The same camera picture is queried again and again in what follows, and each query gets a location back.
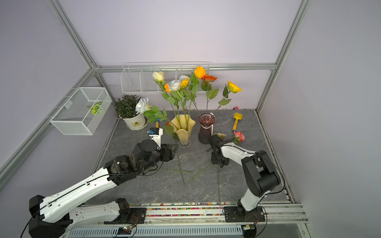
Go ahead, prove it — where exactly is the dark red glass vase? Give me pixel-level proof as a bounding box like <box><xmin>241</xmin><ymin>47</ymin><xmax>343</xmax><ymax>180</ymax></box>
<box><xmin>198</xmin><ymin>113</ymin><xmax>216</xmax><ymax>144</ymax></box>

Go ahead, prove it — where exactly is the yellow ruffled glass vase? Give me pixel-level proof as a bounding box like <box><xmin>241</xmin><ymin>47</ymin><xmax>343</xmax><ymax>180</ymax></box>
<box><xmin>169</xmin><ymin>115</ymin><xmax>196</xmax><ymax>148</ymax></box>

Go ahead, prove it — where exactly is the cream white rose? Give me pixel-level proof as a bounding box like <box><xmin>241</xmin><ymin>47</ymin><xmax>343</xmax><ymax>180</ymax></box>
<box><xmin>152</xmin><ymin>71</ymin><xmax>176</xmax><ymax>114</ymax></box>

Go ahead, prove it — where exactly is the orange yellow rose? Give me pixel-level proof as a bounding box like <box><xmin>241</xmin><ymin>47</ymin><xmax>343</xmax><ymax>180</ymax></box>
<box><xmin>164</xmin><ymin>80</ymin><xmax>182</xmax><ymax>128</ymax></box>

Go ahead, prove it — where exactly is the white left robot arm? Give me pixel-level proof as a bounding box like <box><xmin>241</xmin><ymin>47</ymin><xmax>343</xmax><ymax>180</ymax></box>
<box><xmin>24</xmin><ymin>139</ymin><xmax>178</xmax><ymax>238</ymax></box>

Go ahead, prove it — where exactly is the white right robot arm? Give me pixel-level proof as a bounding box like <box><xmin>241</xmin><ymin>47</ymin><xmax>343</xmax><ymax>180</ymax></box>
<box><xmin>209</xmin><ymin>135</ymin><xmax>284</xmax><ymax>224</ymax></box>

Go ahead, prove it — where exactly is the pink rose right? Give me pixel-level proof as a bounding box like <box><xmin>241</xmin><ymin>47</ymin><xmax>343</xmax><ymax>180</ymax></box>
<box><xmin>189</xmin><ymin>131</ymin><xmax>245</xmax><ymax>181</ymax></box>

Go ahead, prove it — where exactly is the blue yellow toy rake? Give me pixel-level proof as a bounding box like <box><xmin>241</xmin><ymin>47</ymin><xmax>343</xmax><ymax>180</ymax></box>
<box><xmin>155</xmin><ymin>119</ymin><xmax>160</xmax><ymax>129</ymax></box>

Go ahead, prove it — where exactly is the yellow toy shovel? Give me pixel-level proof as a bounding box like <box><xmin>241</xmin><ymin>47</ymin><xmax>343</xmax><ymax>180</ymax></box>
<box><xmin>232</xmin><ymin>113</ymin><xmax>243</xmax><ymax>131</ymax></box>

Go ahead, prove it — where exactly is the potted green plant white pot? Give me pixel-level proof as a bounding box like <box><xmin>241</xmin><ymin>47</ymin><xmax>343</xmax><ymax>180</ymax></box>
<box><xmin>115</xmin><ymin>95</ymin><xmax>147</xmax><ymax>131</ymax></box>

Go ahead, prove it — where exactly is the white empty flower pot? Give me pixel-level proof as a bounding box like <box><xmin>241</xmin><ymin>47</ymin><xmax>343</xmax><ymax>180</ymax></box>
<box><xmin>178</xmin><ymin>75</ymin><xmax>190</xmax><ymax>82</ymax></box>

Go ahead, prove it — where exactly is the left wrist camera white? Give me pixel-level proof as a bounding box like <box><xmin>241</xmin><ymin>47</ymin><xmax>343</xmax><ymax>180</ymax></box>
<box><xmin>148</xmin><ymin>127</ymin><xmax>163</xmax><ymax>149</ymax></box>

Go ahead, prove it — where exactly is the white wire wall shelf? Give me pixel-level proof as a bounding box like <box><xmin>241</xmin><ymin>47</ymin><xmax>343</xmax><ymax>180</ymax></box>
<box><xmin>121</xmin><ymin>61</ymin><xmax>210</xmax><ymax>94</ymax></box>

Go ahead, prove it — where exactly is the white wire side basket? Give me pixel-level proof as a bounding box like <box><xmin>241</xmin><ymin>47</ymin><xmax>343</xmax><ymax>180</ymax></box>
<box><xmin>50</xmin><ymin>87</ymin><xmax>112</xmax><ymax>136</ymax></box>

